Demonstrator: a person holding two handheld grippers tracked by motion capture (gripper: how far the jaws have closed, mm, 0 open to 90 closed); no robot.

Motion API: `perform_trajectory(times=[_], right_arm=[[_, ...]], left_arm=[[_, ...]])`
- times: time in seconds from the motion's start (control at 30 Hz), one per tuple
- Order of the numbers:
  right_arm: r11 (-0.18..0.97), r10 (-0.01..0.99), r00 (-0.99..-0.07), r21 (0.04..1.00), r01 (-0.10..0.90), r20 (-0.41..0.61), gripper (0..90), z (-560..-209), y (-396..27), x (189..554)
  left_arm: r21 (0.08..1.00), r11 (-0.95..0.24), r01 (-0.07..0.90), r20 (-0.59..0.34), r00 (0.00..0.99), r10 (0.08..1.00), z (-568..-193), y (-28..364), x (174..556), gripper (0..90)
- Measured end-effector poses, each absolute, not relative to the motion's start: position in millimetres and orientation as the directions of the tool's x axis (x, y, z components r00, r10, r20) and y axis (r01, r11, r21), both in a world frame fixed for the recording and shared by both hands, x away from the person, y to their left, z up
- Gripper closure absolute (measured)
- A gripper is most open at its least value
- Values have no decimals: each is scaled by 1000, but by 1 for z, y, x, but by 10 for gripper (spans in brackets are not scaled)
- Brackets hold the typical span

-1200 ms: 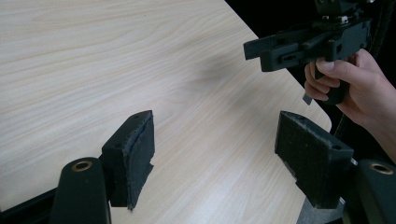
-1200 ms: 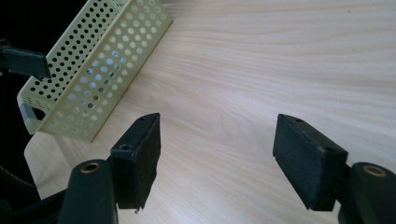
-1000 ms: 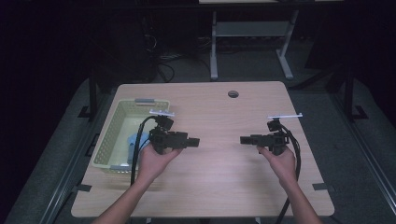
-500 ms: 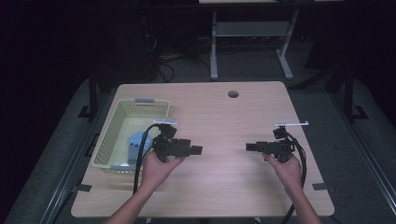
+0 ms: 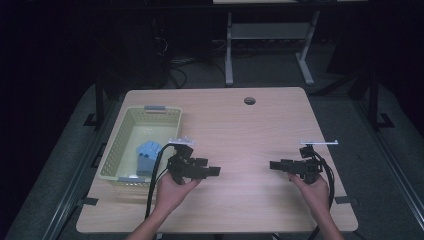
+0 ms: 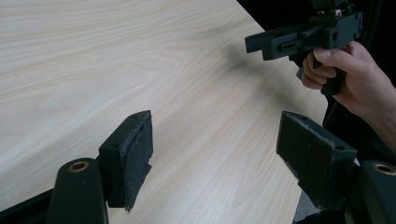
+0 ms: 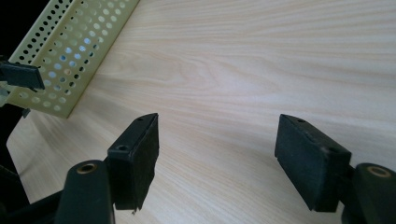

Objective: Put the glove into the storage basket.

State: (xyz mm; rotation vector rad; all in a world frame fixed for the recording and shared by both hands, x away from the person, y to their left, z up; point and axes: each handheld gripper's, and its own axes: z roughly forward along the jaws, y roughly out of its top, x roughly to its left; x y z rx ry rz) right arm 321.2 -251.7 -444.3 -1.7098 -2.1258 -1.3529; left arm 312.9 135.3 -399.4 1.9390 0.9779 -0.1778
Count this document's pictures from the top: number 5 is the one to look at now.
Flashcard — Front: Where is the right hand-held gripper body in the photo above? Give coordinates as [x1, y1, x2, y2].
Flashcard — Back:
[288, 139, 340, 185]

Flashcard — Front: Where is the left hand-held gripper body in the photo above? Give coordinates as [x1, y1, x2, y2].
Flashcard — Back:
[166, 136, 210, 186]

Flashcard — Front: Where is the blue and grey glove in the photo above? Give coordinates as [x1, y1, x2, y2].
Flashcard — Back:
[139, 140, 164, 177]
[135, 144, 151, 177]

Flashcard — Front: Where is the pale yellow plastic basket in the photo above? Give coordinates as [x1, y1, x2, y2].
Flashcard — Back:
[97, 105, 183, 188]

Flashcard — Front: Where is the person's right hand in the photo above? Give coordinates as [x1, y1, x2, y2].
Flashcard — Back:
[287, 172, 332, 216]

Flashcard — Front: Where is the person's left hand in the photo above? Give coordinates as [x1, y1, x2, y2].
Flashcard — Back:
[153, 171, 203, 219]

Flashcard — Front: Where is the black tape tab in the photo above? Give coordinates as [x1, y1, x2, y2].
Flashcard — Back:
[334, 196, 359, 206]
[77, 197, 100, 207]

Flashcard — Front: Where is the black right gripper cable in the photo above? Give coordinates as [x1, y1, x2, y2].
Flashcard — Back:
[306, 144, 336, 240]

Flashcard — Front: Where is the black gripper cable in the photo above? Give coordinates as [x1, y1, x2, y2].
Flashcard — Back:
[306, 144, 336, 240]
[144, 143, 183, 220]

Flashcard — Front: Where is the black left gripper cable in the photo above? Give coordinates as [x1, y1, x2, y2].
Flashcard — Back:
[144, 143, 183, 220]

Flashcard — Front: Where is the black metal post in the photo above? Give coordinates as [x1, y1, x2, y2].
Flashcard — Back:
[83, 74, 106, 128]
[368, 71, 395, 130]

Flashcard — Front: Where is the floor cables bundle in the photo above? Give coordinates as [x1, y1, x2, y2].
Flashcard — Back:
[151, 36, 228, 89]

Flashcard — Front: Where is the white metal desk frame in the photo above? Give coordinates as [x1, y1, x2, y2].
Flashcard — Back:
[224, 10, 322, 87]

